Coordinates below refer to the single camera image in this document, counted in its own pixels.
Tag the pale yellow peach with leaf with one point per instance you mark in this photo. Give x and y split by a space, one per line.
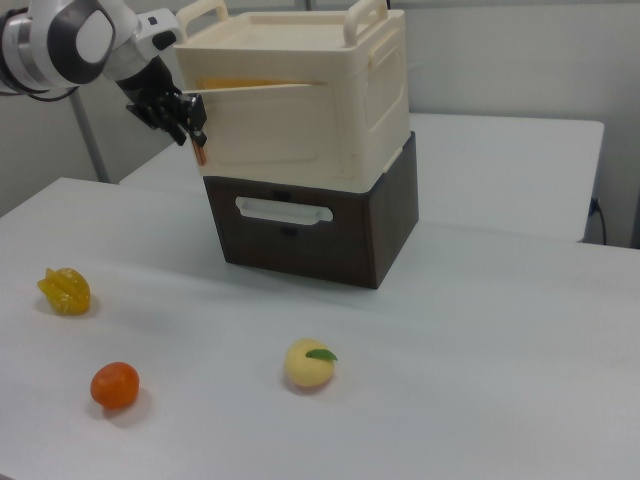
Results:
307 365

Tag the orange tangerine fruit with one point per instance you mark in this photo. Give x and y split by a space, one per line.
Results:
114 385

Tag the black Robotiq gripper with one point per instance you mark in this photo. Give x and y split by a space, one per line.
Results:
150 95

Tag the cream cabinet door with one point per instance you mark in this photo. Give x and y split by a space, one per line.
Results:
260 130

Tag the yellow starfruit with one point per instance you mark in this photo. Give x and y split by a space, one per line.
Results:
65 292

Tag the dark brown drawer cabinet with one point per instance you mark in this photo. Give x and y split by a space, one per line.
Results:
300 250

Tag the cream plastic cabinet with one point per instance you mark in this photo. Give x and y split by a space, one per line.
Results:
300 60

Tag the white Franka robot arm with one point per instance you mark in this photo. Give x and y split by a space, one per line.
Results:
60 45

